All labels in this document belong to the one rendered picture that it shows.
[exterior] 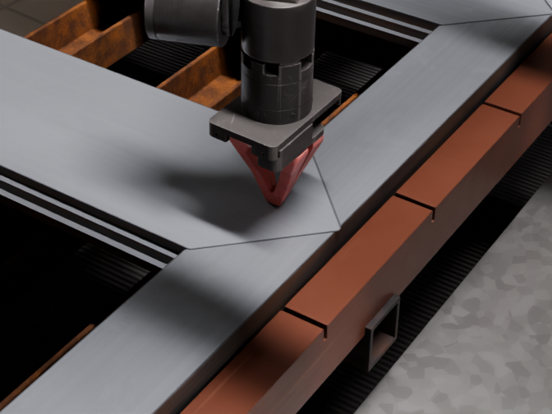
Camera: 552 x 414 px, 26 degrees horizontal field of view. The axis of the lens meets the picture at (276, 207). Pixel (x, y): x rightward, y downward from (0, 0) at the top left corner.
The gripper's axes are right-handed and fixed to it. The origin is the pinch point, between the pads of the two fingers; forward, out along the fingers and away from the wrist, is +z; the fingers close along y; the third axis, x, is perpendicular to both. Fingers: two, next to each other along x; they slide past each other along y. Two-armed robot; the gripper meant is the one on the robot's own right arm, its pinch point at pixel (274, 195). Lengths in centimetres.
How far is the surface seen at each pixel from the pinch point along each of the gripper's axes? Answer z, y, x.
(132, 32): 16, -35, -46
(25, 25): 89, -116, -152
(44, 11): 89, -124, -153
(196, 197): 1.0, 3.2, -5.9
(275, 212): 0.8, 1.1, 0.8
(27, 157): 1.3, 6.9, -22.2
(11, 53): 1.7, -5.7, -36.2
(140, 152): 1.2, 0.6, -14.3
